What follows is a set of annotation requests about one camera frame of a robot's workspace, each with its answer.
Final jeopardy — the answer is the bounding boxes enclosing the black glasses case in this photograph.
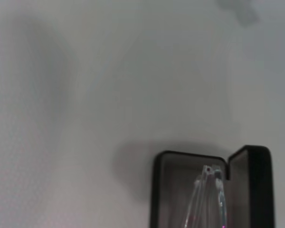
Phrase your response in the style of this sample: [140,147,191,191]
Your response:
[150,144,276,228]

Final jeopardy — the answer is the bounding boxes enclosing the clear plastic glasses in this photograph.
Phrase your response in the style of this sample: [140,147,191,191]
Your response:
[184,165,228,228]

